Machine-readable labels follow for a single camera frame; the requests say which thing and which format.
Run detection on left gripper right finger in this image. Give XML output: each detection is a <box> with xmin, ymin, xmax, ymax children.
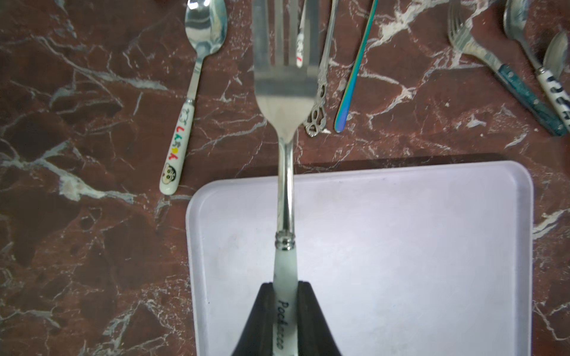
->
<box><xmin>297</xmin><ymin>281</ymin><xmax>341</xmax><ymax>356</ymax></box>

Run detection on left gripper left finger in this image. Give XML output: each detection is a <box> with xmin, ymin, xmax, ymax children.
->
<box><xmin>232</xmin><ymin>283</ymin><xmax>275</xmax><ymax>356</ymax></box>

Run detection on ornate silver fork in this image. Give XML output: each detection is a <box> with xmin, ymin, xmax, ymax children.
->
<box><xmin>304</xmin><ymin>0</ymin><xmax>338</xmax><ymax>137</ymax></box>

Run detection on rainbow iridescent spoon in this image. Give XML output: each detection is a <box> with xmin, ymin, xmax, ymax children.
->
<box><xmin>334</xmin><ymin>0</ymin><xmax>378</xmax><ymax>133</ymax></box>

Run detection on white Pochacco handle fork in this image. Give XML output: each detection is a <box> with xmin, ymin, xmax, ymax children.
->
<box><xmin>252</xmin><ymin>1</ymin><xmax>320</xmax><ymax>355</ymax></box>

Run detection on cartoon handle spoon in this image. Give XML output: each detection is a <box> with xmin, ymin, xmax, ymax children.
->
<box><xmin>160</xmin><ymin>0</ymin><xmax>228</xmax><ymax>195</ymax></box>

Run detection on cow pattern handle spoon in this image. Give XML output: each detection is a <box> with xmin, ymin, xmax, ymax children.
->
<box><xmin>503</xmin><ymin>0</ymin><xmax>569</xmax><ymax>131</ymax></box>

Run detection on lilac placemat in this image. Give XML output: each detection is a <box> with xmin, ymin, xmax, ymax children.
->
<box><xmin>186</xmin><ymin>161</ymin><xmax>533</xmax><ymax>355</ymax></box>

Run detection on green handle fork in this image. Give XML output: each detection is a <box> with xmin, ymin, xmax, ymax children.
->
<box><xmin>448</xmin><ymin>1</ymin><xmax>569</xmax><ymax>136</ymax></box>

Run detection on white Pochacco handle spoon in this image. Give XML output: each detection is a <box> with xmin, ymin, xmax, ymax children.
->
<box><xmin>543</xmin><ymin>31</ymin><xmax>569</xmax><ymax>80</ymax></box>

